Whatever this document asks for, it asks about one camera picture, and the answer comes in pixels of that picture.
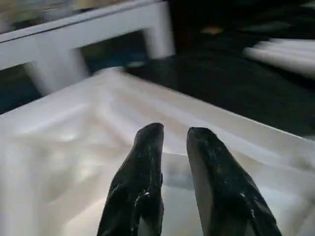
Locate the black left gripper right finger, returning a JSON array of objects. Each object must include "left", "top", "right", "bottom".
[{"left": 186, "top": 127, "right": 282, "bottom": 236}]

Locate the white cabinet with glass doors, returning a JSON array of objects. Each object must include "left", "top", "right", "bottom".
[{"left": 0, "top": 0, "right": 176, "bottom": 97}]

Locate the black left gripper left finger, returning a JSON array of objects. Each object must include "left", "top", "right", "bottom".
[{"left": 97, "top": 123, "right": 164, "bottom": 236}]

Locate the white plastic table top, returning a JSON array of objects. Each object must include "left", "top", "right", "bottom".
[{"left": 0, "top": 69, "right": 315, "bottom": 236}]

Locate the black work mat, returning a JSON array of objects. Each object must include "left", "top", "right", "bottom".
[{"left": 0, "top": 0, "right": 315, "bottom": 141}]

